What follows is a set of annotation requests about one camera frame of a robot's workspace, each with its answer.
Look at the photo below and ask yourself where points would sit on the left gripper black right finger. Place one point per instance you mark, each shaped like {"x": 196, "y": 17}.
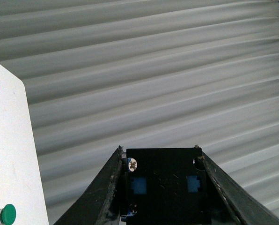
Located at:
{"x": 228, "y": 203}

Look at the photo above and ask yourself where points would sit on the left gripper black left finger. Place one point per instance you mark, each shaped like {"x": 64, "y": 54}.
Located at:
{"x": 99, "y": 204}

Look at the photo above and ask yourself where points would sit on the grey curtain right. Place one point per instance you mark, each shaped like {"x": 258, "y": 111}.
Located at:
{"x": 147, "y": 74}

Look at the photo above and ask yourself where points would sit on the green push button switch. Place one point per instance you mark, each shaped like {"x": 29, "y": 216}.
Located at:
{"x": 8, "y": 215}

